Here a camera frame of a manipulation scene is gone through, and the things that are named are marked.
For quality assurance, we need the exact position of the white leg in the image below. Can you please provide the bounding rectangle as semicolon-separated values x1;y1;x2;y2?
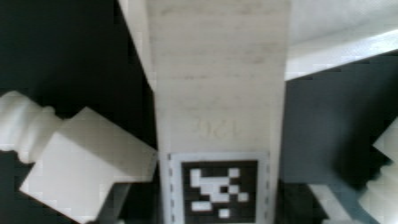
309;117;398;224
0;91;156;224
117;0;289;224

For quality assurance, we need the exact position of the white desk top tray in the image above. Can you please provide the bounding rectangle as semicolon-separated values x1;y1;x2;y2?
284;0;398;81

